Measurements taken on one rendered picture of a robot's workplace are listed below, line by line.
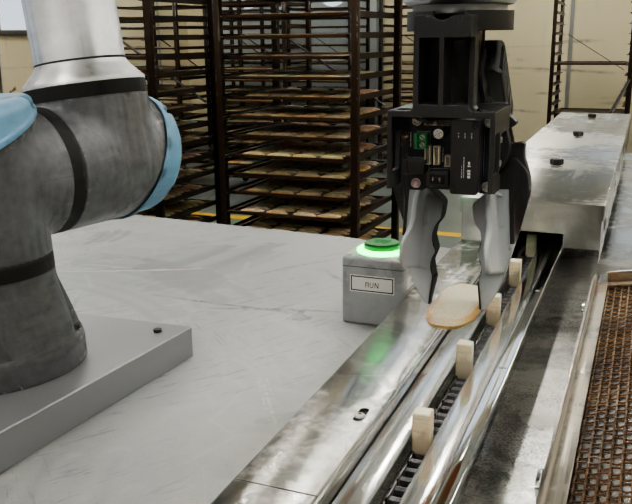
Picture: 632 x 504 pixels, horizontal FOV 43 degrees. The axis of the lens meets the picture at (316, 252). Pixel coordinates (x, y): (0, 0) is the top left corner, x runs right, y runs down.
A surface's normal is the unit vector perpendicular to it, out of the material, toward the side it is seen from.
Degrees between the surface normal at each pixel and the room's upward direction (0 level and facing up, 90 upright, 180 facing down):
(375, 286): 90
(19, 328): 70
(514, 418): 0
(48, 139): 53
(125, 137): 78
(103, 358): 3
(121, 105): 83
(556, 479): 10
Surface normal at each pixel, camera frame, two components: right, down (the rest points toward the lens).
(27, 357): 0.59, -0.14
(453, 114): -0.37, 0.25
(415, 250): 0.90, 0.19
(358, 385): -0.01, -0.97
